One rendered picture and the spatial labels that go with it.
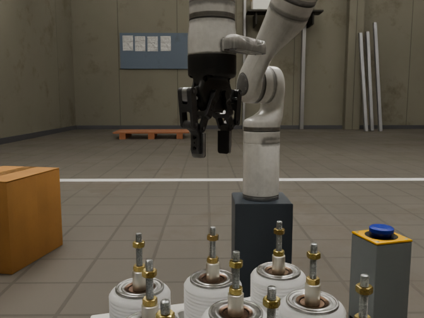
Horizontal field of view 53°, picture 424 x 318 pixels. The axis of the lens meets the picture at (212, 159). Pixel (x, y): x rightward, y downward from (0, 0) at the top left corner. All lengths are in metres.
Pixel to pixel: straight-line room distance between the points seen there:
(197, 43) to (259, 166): 0.47
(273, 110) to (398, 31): 8.90
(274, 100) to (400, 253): 0.48
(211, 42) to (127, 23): 8.63
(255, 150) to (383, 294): 0.45
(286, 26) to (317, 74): 8.34
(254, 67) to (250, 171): 0.25
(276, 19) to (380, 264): 0.53
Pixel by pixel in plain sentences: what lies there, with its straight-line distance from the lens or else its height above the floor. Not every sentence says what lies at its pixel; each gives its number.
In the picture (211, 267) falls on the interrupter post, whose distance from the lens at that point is 0.71.
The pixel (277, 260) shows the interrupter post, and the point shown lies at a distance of 0.75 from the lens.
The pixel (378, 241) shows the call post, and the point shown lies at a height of 0.31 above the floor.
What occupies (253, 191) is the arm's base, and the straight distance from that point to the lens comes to 1.06.
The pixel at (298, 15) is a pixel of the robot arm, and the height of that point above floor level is 0.72.
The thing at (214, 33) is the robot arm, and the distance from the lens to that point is 0.64.
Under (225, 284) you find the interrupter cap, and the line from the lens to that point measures 0.71.
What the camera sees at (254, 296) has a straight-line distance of 0.76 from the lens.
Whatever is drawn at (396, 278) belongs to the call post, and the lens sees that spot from 0.80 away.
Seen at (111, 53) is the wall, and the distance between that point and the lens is 9.23.
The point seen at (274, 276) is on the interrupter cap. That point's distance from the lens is 0.75.
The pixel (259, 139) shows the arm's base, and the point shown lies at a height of 0.45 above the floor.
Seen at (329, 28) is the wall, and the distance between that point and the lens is 9.44.
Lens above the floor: 0.54
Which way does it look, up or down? 7 degrees down
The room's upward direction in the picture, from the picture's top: straight up
